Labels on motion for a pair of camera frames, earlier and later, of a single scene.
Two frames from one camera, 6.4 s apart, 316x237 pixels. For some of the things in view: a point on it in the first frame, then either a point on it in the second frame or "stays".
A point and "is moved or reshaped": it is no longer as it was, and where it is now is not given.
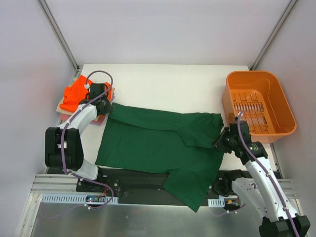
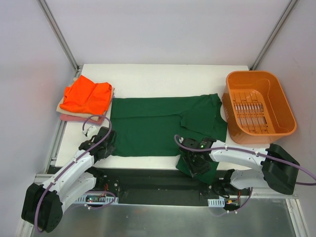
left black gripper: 105,106 to 108,142
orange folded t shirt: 75,93 stays
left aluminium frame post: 59,35 stays
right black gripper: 222,138 to 197,166
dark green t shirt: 180,144 is moved or reshaped
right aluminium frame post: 287,9 stays
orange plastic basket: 259,99 stays
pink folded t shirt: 65,117 stays
